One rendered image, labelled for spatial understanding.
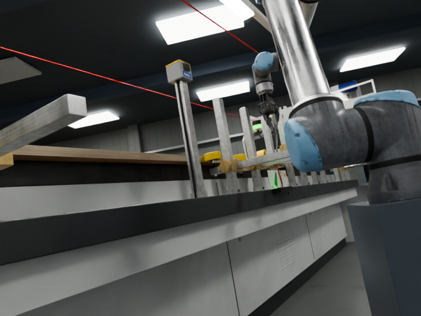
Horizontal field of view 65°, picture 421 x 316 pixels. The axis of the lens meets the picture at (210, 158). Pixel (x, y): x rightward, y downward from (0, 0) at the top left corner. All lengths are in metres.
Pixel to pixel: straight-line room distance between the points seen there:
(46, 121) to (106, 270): 0.47
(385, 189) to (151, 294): 0.84
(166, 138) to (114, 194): 8.36
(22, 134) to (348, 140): 0.70
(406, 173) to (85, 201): 0.90
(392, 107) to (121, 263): 0.79
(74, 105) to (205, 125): 8.87
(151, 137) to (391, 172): 8.96
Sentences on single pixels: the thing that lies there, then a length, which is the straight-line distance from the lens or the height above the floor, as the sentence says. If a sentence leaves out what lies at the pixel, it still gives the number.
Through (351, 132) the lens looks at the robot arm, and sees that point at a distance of 0.88.
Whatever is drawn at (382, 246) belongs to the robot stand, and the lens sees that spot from 0.86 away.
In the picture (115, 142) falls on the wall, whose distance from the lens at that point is 10.03.
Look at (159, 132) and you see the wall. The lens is 9.61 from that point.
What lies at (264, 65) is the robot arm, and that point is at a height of 1.30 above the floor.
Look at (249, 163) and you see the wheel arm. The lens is 1.42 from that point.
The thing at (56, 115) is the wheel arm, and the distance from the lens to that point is 0.53.
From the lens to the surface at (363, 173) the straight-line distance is 4.06.
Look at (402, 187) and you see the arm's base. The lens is 0.90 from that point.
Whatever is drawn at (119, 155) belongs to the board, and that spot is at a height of 0.88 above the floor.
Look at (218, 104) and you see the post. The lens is 1.48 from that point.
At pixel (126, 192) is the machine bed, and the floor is 0.76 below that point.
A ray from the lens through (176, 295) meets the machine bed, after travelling 1.39.
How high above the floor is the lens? 0.66
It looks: 9 degrees up
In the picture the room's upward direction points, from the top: 10 degrees counter-clockwise
